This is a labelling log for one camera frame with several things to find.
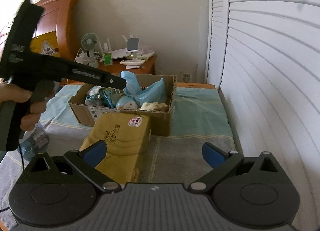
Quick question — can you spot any light blue plastic glove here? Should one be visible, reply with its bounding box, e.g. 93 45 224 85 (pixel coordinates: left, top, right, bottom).
120 71 142 97

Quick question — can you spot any blue hat doll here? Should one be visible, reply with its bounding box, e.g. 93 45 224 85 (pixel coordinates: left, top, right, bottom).
116 96 139 110

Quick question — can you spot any cream yellow cloth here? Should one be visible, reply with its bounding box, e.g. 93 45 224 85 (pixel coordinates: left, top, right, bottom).
140 102 168 112

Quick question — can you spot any blue face mask stack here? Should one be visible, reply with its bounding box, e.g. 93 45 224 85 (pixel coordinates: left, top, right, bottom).
134 78 167 107

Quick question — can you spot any blue silver brocade pouch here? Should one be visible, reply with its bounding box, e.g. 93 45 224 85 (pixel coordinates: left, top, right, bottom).
84 86 106 106

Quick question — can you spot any person's left hand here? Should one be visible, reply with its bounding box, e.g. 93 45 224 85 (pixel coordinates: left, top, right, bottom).
1 78 55 131

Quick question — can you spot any white power strip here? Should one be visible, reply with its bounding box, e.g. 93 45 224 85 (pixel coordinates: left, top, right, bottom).
74 49 89 65

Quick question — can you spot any yellow blue snack bag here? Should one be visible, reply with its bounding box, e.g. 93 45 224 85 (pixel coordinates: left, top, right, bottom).
30 31 60 57

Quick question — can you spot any green desk fan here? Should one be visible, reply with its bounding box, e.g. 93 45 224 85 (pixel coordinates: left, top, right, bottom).
81 33 99 68

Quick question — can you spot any green small box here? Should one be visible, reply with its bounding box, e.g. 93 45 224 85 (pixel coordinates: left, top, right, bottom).
103 52 113 66

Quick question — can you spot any gold tissue pack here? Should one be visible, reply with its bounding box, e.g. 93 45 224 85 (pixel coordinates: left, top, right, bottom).
80 112 151 184

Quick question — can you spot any wooden headboard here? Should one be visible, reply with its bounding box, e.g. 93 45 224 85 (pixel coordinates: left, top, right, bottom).
34 0 80 61

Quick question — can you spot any white remote control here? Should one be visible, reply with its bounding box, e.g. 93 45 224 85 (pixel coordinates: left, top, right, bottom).
120 59 145 66

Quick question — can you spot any white smart display stand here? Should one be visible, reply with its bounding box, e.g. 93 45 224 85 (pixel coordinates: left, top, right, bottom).
126 32 139 59

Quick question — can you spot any wooden nightstand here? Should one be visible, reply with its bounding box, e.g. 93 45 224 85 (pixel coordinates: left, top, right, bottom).
98 55 157 74

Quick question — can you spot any brown cardboard box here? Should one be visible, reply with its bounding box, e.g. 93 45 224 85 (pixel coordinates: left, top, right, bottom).
69 74 177 137

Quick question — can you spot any white louvered closet door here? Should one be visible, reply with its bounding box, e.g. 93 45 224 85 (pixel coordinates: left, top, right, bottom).
206 0 319 230

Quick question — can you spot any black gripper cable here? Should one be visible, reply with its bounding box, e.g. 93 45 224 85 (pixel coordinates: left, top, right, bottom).
0 145 26 214

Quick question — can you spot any white wall socket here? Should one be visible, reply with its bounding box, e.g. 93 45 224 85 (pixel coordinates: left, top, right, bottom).
180 72 193 83

